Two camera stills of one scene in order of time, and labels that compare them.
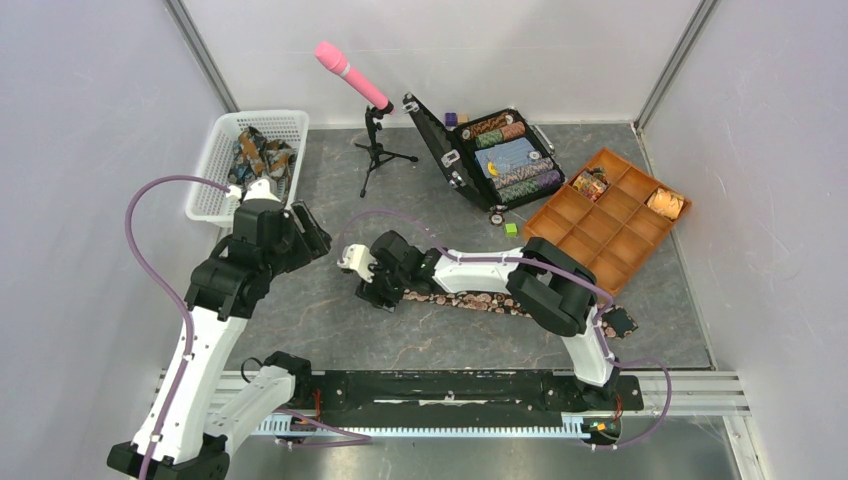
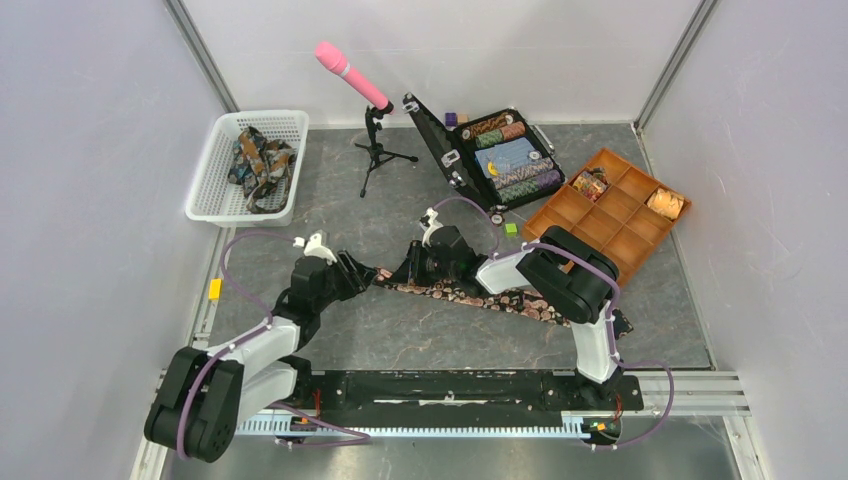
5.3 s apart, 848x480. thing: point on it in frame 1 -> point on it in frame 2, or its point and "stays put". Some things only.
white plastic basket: (212, 204) stays put
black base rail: (464, 395) stays put
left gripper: (314, 242) -> (358, 278)
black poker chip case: (497, 159) stays put
